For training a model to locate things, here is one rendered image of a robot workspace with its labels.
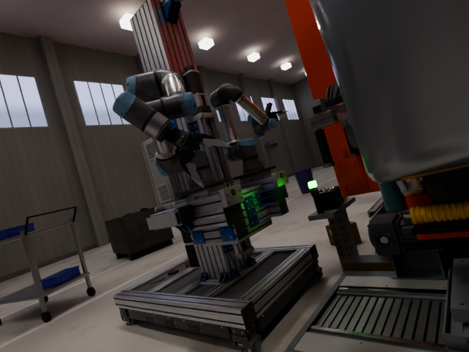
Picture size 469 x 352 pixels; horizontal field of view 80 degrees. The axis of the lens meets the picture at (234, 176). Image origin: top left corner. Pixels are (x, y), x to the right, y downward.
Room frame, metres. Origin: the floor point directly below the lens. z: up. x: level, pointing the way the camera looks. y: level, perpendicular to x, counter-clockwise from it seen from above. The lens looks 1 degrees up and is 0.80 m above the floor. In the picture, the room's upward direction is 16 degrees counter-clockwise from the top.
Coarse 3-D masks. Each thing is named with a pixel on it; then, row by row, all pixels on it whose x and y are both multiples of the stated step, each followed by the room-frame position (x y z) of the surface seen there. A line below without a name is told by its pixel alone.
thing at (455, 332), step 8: (448, 272) 1.20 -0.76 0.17; (448, 280) 1.14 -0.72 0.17; (448, 288) 1.09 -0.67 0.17; (448, 296) 1.05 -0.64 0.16; (448, 304) 1.01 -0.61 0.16; (448, 312) 0.98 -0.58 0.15; (448, 320) 0.95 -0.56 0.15; (448, 328) 0.91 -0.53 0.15; (456, 328) 0.90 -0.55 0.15; (464, 328) 0.86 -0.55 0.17; (448, 336) 0.86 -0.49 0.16; (456, 336) 0.84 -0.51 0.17; (464, 336) 0.83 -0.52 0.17; (448, 344) 0.86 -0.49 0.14; (456, 344) 0.85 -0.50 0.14; (464, 344) 0.84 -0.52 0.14
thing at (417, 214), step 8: (464, 200) 0.87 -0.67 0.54; (416, 208) 0.95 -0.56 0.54; (424, 208) 0.93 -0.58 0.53; (432, 208) 0.92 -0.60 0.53; (440, 208) 0.90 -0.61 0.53; (448, 208) 0.89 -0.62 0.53; (456, 208) 0.87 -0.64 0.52; (464, 208) 0.86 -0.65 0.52; (408, 216) 0.97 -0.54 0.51; (416, 216) 0.94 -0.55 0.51; (424, 216) 0.93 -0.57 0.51; (432, 216) 0.91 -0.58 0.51; (440, 216) 0.90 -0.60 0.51; (448, 216) 0.89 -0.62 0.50; (456, 216) 0.87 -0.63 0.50; (464, 216) 0.86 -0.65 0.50
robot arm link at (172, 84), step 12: (156, 72) 1.20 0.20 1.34; (168, 72) 1.18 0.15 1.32; (168, 84) 1.07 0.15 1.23; (180, 84) 1.08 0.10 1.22; (168, 96) 0.95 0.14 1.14; (180, 96) 0.90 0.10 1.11; (192, 96) 0.91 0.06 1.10; (168, 108) 0.89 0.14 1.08; (180, 108) 0.90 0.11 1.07; (192, 108) 0.91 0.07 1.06
